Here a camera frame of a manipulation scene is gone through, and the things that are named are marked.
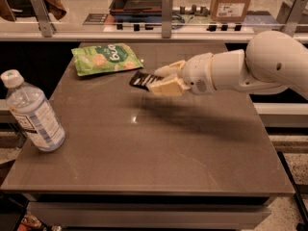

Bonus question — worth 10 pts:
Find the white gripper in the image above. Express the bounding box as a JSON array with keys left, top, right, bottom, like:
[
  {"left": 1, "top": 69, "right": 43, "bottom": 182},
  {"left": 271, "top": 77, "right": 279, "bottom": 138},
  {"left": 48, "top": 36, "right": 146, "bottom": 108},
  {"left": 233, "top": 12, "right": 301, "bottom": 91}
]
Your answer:
[{"left": 146, "top": 53, "right": 215, "bottom": 96}]

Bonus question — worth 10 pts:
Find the black rxbar chocolate bar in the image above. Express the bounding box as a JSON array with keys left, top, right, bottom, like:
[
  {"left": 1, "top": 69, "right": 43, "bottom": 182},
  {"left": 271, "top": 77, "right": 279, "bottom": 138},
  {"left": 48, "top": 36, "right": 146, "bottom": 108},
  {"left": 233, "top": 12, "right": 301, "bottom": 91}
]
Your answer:
[{"left": 129, "top": 70, "right": 162, "bottom": 90}]

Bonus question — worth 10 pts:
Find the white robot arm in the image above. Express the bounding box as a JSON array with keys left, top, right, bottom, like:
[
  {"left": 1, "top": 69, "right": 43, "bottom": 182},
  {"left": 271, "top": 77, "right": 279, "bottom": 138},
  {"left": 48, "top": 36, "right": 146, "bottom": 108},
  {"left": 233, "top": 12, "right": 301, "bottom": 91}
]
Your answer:
[{"left": 146, "top": 31, "right": 308, "bottom": 99}]

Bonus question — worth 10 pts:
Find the blue plastic water bottle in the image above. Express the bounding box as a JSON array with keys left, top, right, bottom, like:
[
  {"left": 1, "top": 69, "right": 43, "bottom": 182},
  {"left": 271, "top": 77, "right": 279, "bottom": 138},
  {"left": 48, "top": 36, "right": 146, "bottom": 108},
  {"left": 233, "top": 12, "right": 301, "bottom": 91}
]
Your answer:
[{"left": 1, "top": 69, "right": 65, "bottom": 152}]

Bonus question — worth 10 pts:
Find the green snack bag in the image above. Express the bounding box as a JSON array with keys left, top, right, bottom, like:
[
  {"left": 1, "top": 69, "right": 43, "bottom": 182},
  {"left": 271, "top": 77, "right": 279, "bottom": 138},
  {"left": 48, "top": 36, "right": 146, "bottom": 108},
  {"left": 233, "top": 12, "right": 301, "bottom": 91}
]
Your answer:
[{"left": 71, "top": 43, "right": 143, "bottom": 76}]

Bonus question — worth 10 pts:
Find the dark metal tray bin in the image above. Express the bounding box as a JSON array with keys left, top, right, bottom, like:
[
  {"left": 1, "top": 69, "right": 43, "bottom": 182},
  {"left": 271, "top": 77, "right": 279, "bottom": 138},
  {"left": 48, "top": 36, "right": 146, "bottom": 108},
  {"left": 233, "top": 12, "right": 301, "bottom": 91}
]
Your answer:
[{"left": 110, "top": 0, "right": 162, "bottom": 14}]

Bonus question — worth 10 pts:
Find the cardboard box with label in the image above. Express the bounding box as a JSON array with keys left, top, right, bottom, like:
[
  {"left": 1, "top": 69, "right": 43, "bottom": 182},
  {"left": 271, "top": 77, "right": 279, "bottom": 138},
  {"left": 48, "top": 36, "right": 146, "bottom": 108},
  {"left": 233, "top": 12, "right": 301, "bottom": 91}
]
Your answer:
[{"left": 210, "top": 0, "right": 251, "bottom": 22}]

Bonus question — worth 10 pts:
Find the middle grey metal post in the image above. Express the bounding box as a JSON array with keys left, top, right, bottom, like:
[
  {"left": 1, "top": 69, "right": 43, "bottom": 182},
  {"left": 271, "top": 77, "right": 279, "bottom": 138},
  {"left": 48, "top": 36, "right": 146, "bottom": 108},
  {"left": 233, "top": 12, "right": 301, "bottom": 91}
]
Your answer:
[{"left": 162, "top": 0, "right": 173, "bottom": 39}]

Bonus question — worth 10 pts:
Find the grey metal post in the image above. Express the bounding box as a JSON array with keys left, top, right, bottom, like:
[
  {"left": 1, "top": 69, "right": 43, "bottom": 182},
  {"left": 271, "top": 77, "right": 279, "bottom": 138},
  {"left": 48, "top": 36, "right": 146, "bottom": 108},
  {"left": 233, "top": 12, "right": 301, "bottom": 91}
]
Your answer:
[
  {"left": 281, "top": 0, "right": 308, "bottom": 37},
  {"left": 162, "top": 0, "right": 173, "bottom": 39},
  {"left": 30, "top": 0, "right": 56, "bottom": 38}
]

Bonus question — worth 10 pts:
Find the right grey metal post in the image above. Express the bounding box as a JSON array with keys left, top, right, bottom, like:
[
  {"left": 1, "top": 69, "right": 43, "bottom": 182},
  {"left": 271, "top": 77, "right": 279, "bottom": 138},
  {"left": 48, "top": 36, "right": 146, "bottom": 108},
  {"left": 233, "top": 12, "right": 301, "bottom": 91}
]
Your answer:
[{"left": 281, "top": 0, "right": 308, "bottom": 37}]

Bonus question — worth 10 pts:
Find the left grey metal post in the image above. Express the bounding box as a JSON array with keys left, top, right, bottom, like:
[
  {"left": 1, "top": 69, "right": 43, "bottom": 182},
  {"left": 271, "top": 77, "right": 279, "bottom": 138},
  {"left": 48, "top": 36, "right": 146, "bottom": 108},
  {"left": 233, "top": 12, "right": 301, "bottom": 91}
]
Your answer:
[{"left": 30, "top": 0, "right": 56, "bottom": 38}]

